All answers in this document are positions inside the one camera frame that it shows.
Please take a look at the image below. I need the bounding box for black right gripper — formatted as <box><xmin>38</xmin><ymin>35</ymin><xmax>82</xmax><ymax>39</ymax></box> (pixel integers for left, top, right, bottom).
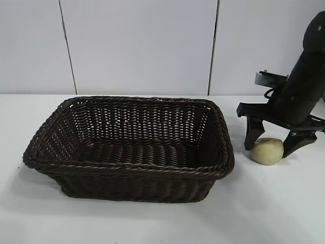
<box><xmin>237</xmin><ymin>68</ymin><xmax>325</xmax><ymax>158</ymax></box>

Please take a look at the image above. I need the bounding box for dark brown wicker basket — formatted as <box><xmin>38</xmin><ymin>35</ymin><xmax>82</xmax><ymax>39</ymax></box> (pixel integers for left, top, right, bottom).
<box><xmin>22</xmin><ymin>95</ymin><xmax>236</xmax><ymax>204</ymax></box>

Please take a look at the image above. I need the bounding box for thin black camera cable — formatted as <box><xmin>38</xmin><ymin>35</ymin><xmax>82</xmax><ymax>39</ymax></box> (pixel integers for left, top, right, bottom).
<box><xmin>264</xmin><ymin>87</ymin><xmax>279</xmax><ymax>100</ymax></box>

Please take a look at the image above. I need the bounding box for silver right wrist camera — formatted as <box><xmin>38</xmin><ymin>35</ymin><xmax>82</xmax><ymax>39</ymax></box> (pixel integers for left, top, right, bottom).
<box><xmin>255</xmin><ymin>72</ymin><xmax>289</xmax><ymax>89</ymax></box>

